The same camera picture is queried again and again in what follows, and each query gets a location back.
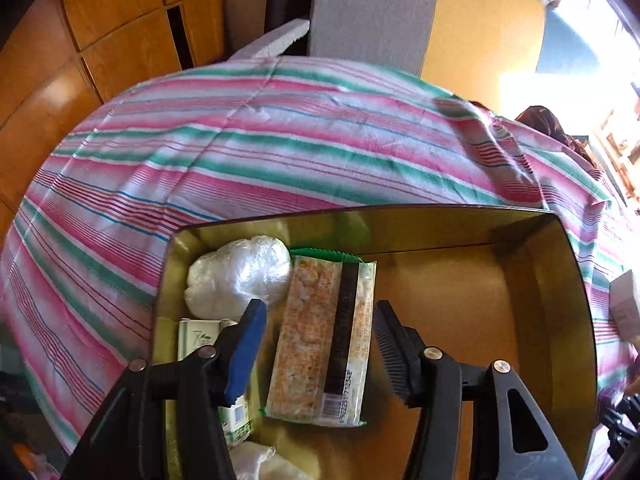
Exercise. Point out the small cardboard box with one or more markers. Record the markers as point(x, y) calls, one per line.
point(627, 305)

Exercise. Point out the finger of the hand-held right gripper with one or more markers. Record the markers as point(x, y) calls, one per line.
point(620, 430)

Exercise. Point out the black striped cracker packet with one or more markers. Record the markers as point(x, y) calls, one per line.
point(305, 335)

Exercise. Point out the wooden wardrobe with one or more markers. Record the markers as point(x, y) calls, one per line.
point(115, 25)

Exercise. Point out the white foam piece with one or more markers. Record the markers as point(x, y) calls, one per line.
point(275, 40)

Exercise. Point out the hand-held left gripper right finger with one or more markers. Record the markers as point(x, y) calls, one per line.
point(395, 355)

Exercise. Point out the pink green striped blanket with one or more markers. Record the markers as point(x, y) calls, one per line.
point(250, 150)

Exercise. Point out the white plastic bag bundle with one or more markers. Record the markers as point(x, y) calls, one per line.
point(235, 275)

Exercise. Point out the dark red cloth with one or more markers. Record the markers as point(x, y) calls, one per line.
point(545, 120)

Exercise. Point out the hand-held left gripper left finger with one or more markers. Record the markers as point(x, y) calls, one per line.
point(245, 355)

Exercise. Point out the gold tin box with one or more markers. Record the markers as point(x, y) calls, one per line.
point(450, 310)

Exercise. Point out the small green white carton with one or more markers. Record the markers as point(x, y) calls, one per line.
point(200, 337)

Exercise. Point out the wooden side table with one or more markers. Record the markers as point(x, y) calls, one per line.
point(615, 140)

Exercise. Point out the grey yellow blue headboard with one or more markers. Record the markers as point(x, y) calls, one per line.
point(375, 10)

